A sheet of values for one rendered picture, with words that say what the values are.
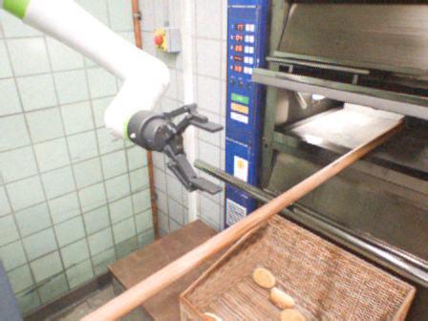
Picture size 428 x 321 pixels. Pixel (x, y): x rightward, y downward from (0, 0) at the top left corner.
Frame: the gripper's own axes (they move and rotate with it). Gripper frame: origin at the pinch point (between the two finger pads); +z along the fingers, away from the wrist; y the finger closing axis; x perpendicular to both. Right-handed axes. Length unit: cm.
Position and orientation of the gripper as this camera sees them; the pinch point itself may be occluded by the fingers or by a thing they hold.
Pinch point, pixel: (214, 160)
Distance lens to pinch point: 67.1
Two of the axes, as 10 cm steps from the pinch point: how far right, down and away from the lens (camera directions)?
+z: 6.8, 3.2, -6.6
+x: -7.3, 3.0, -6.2
